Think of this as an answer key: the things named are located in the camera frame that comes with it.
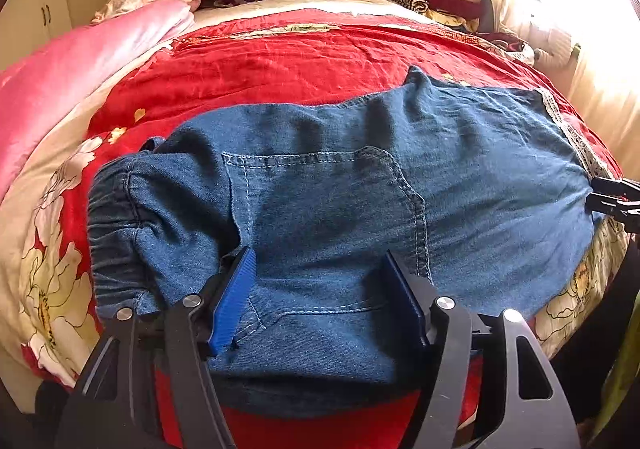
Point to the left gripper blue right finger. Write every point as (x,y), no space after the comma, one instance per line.
(411,298)

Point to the cream curtain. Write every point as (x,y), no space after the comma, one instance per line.
(605,86)

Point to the blue denim pants lace hem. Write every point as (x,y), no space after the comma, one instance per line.
(476,188)

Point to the white knit garment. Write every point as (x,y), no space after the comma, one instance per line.
(556,52)

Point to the green sleeve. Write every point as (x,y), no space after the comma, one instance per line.
(617,425)

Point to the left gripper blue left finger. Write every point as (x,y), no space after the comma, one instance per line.
(229,301)

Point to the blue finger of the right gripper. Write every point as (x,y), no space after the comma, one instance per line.
(623,211)
(623,189)

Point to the pink satin quilt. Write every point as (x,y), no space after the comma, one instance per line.
(38,91)

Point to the white wardrobe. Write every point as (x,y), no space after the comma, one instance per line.
(27,25)

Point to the red floral bedspread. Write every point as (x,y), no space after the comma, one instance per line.
(141,380)

